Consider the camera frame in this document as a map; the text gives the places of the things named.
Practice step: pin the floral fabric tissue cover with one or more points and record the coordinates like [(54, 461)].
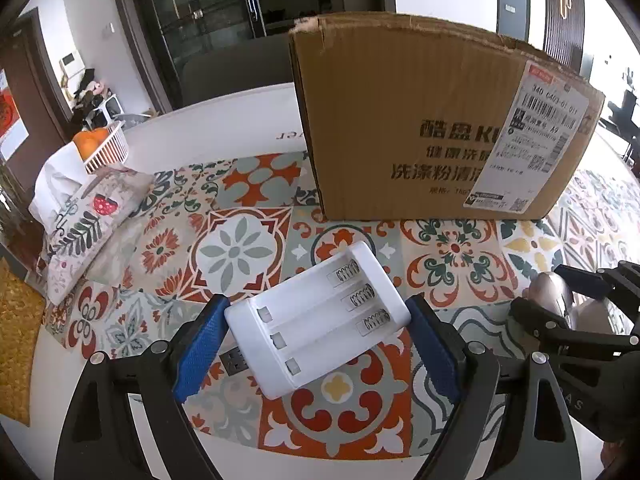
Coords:
[(95, 220)]

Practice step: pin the silver round device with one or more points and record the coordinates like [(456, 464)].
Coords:
[(550, 292)]

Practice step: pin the white plastic basket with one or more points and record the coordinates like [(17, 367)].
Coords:
[(107, 152)]

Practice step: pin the wall switch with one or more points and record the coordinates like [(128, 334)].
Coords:
[(107, 31)]

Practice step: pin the wall intercom panel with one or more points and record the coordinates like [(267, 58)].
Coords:
[(68, 61)]

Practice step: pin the patterned table runner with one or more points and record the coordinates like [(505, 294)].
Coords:
[(240, 250)]

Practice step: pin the orange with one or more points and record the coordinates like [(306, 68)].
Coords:
[(101, 134), (84, 144)]

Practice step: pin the brown cardboard box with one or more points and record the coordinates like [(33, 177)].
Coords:
[(400, 125)]

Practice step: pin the person's right forearm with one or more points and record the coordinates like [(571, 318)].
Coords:
[(616, 462)]

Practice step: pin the grey dining chair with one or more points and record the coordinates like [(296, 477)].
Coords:
[(235, 70)]

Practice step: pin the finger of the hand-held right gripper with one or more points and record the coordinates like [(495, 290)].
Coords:
[(535, 322), (582, 282)]

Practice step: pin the dark wooden slat panel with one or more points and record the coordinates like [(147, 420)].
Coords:
[(562, 10)]

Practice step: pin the red door poster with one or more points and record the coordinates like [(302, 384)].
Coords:
[(10, 115)]

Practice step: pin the yellow woven box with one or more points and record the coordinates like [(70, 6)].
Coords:
[(20, 340)]

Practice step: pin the white tissue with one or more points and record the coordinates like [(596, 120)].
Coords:
[(55, 185)]

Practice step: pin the white shoe rack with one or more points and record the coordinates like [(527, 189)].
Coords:
[(102, 112)]

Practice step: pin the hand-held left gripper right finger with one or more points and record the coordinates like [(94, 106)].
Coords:
[(435, 355)]

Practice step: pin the white battery charger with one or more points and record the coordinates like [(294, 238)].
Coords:
[(310, 325)]

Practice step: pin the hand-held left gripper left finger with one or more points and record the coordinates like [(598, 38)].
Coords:
[(197, 355)]

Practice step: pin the plush toys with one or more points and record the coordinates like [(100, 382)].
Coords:
[(92, 87)]

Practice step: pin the dark glass sliding door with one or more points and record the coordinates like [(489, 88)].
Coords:
[(215, 20)]

